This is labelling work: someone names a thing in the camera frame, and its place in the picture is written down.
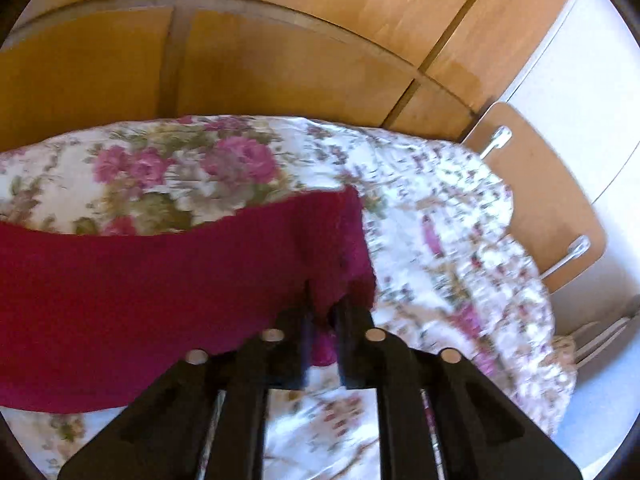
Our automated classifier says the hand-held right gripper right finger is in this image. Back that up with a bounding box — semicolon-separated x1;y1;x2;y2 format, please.
332;300;584;480

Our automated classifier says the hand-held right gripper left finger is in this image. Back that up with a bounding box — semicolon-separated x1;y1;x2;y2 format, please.
57;305;314;480

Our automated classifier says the dark red knitted cloth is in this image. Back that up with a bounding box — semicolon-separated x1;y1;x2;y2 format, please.
0;185;379;413

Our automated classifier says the floral bedspread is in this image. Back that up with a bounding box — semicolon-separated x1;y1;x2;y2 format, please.
0;114;577;480

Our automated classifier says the wooden chair with metal legs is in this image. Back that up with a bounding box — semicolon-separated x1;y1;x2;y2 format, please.
462;101;633;367

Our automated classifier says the wooden wardrobe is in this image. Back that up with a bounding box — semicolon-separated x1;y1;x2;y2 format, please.
0;0;582;155

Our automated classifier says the white cabinet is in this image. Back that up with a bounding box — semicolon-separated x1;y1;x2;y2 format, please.
500;0;640;341

